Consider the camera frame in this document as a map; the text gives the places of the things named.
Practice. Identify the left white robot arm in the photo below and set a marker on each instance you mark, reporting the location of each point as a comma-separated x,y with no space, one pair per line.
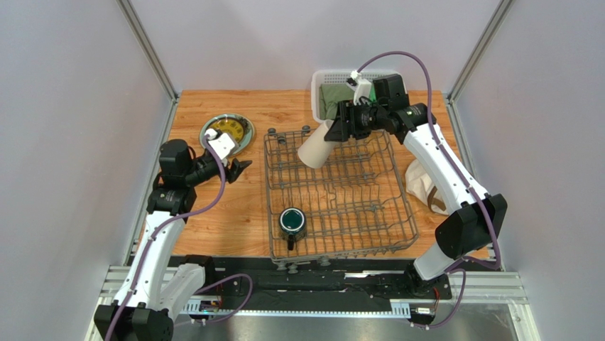
145,307

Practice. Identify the beige plastic cup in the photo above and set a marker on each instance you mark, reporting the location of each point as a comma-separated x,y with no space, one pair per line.
315,151

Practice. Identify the aluminium frame post left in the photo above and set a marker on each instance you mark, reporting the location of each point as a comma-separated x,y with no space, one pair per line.
145,43

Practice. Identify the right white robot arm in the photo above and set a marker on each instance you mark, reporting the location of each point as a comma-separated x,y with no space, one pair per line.
474,215

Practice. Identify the yellow patterned plate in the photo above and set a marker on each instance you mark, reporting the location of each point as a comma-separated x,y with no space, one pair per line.
235,127

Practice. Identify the cream bird plate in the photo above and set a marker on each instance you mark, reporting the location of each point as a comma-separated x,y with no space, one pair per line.
252,130

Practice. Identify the pale green flower plate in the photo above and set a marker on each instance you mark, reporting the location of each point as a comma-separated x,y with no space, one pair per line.
233,115

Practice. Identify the grey wire dish rack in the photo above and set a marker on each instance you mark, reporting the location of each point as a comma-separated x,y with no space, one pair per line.
355,204

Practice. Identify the white plastic basket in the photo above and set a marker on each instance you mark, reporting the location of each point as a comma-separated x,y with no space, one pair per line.
339,77

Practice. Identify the cream brown cap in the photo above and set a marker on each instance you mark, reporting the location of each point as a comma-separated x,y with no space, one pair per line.
420,185

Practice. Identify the olive green cloth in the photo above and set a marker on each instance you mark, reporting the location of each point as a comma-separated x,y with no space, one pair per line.
329,97

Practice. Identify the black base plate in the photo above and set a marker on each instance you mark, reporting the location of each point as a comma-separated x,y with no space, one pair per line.
344,286

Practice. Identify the aluminium frame post right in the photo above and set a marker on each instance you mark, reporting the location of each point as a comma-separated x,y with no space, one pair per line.
498,17

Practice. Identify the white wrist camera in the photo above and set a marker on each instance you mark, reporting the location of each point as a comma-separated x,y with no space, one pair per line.
223,143
361,87

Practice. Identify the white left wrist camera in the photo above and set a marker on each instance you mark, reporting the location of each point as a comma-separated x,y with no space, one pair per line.
223,143

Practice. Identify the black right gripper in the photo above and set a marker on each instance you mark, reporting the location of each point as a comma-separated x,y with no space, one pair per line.
346,122

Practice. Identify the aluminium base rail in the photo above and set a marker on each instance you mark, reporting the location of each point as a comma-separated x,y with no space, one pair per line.
472,287

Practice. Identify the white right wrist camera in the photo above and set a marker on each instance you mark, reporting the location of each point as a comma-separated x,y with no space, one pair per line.
361,87

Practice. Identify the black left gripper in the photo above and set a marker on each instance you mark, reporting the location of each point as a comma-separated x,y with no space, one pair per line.
236,169

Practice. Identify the dark green mug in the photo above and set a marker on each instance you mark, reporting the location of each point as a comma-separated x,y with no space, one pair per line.
292,224

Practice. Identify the aluminium frame post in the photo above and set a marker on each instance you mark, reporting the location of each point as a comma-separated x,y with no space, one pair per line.
498,17
145,43

